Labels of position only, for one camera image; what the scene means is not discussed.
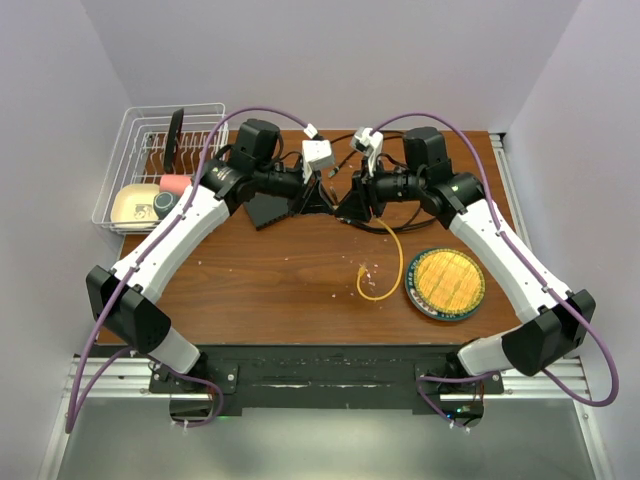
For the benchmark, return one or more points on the pink cup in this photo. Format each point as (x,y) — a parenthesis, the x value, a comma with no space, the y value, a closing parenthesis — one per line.
(174,183)

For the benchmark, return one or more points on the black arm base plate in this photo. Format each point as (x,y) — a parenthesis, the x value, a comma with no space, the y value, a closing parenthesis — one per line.
(372,377)

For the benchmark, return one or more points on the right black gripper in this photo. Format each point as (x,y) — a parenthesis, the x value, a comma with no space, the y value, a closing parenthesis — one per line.
(363,196)

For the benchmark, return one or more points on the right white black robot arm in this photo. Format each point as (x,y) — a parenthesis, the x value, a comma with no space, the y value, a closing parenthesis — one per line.
(552,316)

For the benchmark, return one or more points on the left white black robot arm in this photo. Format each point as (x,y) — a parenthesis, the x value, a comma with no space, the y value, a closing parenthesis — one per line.
(123,298)

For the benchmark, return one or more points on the black tablet in rack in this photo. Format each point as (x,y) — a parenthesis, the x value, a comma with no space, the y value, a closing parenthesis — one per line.
(172,144)

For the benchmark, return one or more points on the black network switch box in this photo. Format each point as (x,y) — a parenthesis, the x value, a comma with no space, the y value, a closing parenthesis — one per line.
(264,210)

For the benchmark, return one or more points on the white wire dish rack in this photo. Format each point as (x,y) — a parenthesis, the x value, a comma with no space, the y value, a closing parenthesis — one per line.
(137,156)

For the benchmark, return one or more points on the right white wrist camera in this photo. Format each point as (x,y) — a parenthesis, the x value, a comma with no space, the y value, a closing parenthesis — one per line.
(369,143)

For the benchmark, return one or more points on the round gold wafer plate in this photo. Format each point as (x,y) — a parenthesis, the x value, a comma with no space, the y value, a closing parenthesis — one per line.
(445,284)

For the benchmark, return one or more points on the cream square plate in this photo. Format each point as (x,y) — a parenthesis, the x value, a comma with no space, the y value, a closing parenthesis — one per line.
(133,206)

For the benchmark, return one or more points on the dark teal cup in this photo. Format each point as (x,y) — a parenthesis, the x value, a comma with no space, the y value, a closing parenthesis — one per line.
(163,203)

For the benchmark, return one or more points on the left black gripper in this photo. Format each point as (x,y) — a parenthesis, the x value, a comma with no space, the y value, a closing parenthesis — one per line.
(315,201)

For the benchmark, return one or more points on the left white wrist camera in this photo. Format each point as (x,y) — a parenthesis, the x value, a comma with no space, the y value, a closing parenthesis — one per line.
(317,153)

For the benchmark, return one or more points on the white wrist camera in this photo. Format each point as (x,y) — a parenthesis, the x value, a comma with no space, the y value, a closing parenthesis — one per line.
(317,153)
(369,143)

